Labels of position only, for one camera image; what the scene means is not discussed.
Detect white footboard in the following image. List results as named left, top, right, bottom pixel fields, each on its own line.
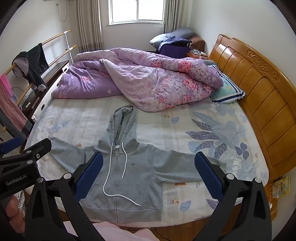
left=31, top=80, right=60, bottom=122

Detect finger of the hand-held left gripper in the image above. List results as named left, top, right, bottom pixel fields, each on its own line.
left=20, top=138, right=53, bottom=165
left=0, top=136, right=23, bottom=155

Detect grey zip hoodie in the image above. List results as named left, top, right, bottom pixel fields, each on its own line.
left=47, top=105, right=228, bottom=224

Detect wooden nightstand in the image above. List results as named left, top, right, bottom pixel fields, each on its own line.
left=186, top=50, right=208, bottom=60

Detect black jacket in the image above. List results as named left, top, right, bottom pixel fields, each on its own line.
left=12, top=42, right=49, bottom=91

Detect beige striped curtain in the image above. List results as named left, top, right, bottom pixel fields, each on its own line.
left=76, top=0, right=104, bottom=55
left=163, top=0, right=193, bottom=34

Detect bright pink cloth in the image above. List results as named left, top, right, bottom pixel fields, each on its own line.
left=0, top=72, right=13, bottom=99

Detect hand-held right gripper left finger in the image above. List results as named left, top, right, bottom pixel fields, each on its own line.
left=24, top=152, right=104, bottom=241

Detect dark purple cloth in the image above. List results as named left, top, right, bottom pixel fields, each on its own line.
left=158, top=37, right=192, bottom=57

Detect grey pillow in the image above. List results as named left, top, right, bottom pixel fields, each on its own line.
left=149, top=27, right=197, bottom=47

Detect wooden drying rack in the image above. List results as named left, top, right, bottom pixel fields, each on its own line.
left=0, top=30, right=77, bottom=144

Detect brown chair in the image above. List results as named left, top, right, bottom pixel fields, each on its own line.
left=190, top=36, right=206, bottom=52

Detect person's pink trousers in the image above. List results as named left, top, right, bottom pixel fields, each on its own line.
left=92, top=221, right=160, bottom=241

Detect wooden bed headboard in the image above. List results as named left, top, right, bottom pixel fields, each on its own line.
left=208, top=34, right=296, bottom=183

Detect yellow packet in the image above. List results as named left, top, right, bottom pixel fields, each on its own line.
left=270, top=176, right=291, bottom=199

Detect person's left hand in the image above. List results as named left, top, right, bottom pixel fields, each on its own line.
left=6, top=195, right=25, bottom=233

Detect wall cable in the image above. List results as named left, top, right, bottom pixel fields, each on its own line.
left=57, top=2, right=67, bottom=22

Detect leaf printed bed sheet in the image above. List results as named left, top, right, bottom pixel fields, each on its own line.
left=24, top=94, right=270, bottom=229

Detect dusky pink towel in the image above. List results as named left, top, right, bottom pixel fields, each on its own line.
left=0, top=87, right=33, bottom=149

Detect window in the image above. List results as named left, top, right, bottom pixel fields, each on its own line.
left=109, top=0, right=166, bottom=25

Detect teal striped pillow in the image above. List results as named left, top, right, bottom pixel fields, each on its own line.
left=203, top=61, right=245, bottom=104

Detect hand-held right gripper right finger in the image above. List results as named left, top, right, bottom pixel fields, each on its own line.
left=194, top=152, right=272, bottom=241

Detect purple floral quilt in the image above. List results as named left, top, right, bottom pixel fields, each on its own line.
left=51, top=47, right=223, bottom=112

